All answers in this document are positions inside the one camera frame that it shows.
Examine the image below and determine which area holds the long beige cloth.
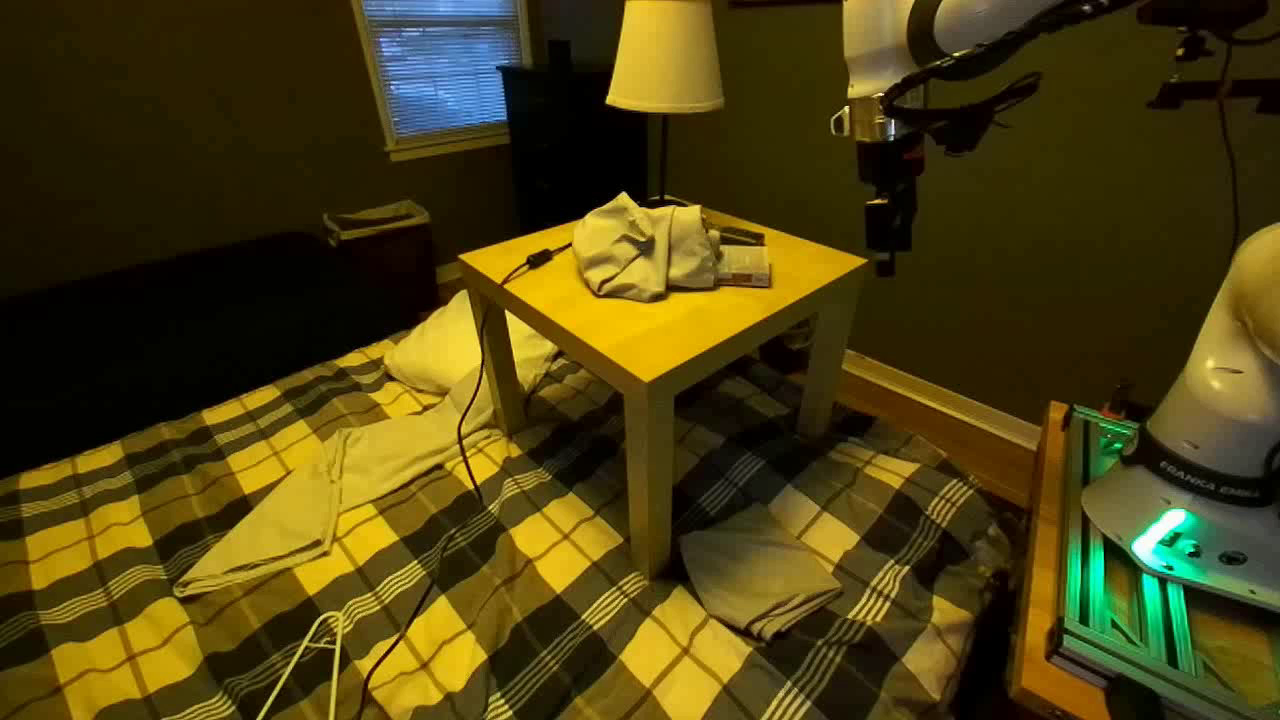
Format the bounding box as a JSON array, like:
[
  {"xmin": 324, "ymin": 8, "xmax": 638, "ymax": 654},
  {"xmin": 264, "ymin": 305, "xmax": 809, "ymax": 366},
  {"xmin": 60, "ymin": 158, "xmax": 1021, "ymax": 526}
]
[{"xmin": 170, "ymin": 397, "xmax": 504, "ymax": 599}]

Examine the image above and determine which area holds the white pillow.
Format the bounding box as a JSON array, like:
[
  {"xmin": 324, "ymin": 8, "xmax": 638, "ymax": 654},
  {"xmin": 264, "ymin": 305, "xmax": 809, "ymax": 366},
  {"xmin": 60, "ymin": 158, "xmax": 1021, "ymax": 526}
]
[{"xmin": 378, "ymin": 284, "xmax": 559, "ymax": 399}]

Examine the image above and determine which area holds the crumpled white cloth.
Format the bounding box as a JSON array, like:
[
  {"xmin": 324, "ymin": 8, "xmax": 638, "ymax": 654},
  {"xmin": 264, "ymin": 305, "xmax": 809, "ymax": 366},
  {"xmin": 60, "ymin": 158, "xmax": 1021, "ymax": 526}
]
[{"xmin": 570, "ymin": 189, "xmax": 731, "ymax": 305}]

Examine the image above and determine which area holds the white clothes hanger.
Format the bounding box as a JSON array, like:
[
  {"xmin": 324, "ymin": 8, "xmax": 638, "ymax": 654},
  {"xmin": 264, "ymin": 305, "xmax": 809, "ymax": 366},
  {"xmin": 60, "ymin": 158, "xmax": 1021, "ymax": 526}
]
[{"xmin": 252, "ymin": 607, "xmax": 351, "ymax": 720}]

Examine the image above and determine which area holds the yellow black plaid comforter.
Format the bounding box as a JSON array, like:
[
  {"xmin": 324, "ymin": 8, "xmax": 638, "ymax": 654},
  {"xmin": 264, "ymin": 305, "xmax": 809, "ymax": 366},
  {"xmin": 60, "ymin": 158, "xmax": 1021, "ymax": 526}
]
[{"xmin": 0, "ymin": 331, "xmax": 1015, "ymax": 720}]

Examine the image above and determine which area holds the small white box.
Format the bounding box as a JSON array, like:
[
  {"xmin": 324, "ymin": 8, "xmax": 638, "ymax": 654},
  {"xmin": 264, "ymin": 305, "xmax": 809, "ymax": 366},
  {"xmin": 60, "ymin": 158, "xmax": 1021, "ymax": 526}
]
[{"xmin": 717, "ymin": 245, "xmax": 777, "ymax": 290}]

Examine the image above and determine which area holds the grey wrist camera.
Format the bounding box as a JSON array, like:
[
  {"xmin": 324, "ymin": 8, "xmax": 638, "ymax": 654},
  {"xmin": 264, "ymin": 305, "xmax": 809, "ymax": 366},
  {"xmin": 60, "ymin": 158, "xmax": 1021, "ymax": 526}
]
[{"xmin": 828, "ymin": 100, "xmax": 871, "ymax": 146}]

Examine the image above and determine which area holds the light wooden side table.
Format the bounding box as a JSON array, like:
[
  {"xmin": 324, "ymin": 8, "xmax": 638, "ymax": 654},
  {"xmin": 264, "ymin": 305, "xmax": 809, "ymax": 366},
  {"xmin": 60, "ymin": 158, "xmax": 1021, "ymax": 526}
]
[{"xmin": 454, "ymin": 206, "xmax": 871, "ymax": 579}]

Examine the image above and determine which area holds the dark sofa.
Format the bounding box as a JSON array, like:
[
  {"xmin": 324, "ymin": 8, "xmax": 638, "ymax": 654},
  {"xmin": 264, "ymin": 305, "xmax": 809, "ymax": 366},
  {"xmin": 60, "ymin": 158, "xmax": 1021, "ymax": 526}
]
[{"xmin": 0, "ymin": 232, "xmax": 402, "ymax": 472}]

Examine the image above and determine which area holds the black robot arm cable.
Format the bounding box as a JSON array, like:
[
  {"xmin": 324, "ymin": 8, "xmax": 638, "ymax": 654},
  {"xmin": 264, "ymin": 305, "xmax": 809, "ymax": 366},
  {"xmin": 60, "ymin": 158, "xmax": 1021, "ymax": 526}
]
[{"xmin": 874, "ymin": 0, "xmax": 1151, "ymax": 158}]

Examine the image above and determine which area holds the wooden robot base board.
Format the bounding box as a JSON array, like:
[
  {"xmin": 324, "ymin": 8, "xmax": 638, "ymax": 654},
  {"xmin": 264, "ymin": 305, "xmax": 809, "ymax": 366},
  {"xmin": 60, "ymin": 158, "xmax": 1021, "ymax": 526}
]
[{"xmin": 1002, "ymin": 397, "xmax": 1280, "ymax": 720}]

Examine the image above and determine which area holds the dark dresser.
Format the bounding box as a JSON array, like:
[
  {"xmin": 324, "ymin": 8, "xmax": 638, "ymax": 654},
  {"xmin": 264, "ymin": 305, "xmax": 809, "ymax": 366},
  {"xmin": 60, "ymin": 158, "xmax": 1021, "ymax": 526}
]
[{"xmin": 496, "ymin": 56, "xmax": 656, "ymax": 235}]

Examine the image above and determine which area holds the window with white frame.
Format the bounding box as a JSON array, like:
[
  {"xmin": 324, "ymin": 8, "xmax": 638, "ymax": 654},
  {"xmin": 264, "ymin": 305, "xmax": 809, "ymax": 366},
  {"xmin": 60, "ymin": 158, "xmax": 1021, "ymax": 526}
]
[{"xmin": 346, "ymin": 0, "xmax": 536, "ymax": 165}]

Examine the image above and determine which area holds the thin black lamp cable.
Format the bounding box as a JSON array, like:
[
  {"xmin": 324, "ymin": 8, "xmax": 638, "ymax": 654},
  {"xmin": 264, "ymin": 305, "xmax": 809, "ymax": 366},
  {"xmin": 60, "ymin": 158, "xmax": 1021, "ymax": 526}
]
[{"xmin": 356, "ymin": 239, "xmax": 575, "ymax": 696}]

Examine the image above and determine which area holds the green white box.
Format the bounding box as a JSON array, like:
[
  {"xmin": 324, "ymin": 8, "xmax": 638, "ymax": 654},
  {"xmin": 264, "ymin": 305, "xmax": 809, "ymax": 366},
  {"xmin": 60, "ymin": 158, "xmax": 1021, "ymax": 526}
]
[{"xmin": 1053, "ymin": 399, "xmax": 1280, "ymax": 720}]

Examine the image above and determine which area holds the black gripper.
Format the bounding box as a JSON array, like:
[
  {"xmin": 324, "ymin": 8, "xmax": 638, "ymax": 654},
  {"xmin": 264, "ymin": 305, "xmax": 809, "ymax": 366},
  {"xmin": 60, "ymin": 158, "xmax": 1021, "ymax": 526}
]
[{"xmin": 855, "ymin": 127, "xmax": 929, "ymax": 280}]

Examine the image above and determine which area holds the folded beige cloth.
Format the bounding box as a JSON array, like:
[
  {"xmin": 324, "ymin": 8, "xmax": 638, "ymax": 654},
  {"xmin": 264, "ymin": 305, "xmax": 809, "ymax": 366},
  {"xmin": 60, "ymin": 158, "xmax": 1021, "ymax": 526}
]
[{"xmin": 676, "ymin": 504, "xmax": 847, "ymax": 646}]

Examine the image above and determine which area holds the table lamp with white shade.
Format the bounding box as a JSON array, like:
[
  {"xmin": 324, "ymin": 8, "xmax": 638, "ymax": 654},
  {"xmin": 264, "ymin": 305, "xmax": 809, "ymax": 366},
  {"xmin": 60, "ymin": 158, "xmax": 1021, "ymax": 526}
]
[{"xmin": 599, "ymin": 0, "xmax": 731, "ymax": 212}]

